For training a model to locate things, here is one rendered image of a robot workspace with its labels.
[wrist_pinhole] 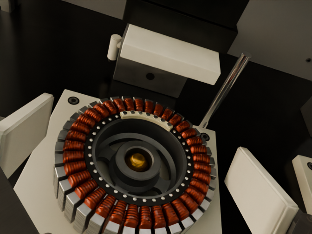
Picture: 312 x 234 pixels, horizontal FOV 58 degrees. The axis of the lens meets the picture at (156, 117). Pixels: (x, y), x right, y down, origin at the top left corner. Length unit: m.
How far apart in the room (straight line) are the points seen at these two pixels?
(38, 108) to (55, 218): 0.07
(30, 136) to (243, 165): 0.13
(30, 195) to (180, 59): 0.13
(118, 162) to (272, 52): 0.31
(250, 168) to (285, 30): 0.28
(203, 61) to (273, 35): 0.27
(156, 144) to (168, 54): 0.09
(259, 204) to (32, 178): 0.15
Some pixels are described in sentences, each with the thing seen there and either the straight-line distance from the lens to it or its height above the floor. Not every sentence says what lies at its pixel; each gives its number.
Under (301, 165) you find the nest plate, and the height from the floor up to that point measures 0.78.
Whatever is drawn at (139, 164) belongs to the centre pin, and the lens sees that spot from 0.20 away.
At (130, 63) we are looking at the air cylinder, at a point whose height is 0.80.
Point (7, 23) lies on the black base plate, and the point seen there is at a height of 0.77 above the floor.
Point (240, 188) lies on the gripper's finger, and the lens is 0.19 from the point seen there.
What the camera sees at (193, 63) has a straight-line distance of 0.17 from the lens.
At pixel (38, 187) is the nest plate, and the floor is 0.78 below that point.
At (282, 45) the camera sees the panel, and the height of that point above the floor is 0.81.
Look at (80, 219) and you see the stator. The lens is 0.18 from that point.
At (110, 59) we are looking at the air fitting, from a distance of 0.31.
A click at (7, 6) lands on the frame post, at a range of 0.39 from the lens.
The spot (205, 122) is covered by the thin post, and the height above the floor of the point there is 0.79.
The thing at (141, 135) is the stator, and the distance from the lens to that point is 0.23.
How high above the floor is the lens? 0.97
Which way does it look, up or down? 44 degrees down
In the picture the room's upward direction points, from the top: 23 degrees clockwise
